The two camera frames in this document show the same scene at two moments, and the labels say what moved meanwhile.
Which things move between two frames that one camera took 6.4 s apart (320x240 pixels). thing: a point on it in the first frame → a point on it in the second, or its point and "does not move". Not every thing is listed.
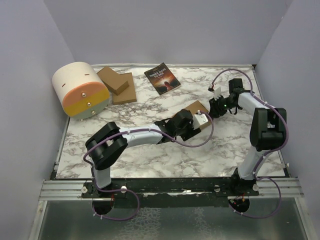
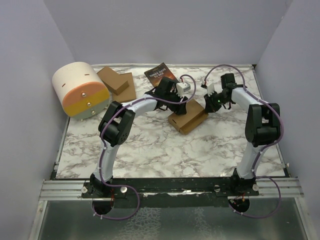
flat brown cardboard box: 129,94 does not move
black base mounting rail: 157,193 does not move
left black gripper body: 187,132 → 171,97
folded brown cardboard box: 114,80 does not move
